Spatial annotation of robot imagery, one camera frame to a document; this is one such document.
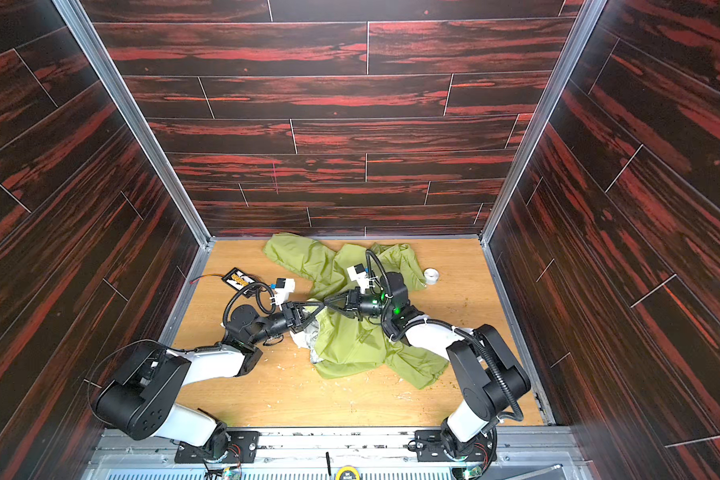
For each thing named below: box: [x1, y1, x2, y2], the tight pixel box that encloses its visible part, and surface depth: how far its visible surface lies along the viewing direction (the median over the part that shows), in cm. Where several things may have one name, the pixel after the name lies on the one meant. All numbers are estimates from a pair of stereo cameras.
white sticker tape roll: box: [423, 267, 439, 285], surface depth 107 cm
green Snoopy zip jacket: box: [263, 234, 450, 389], surface depth 88 cm
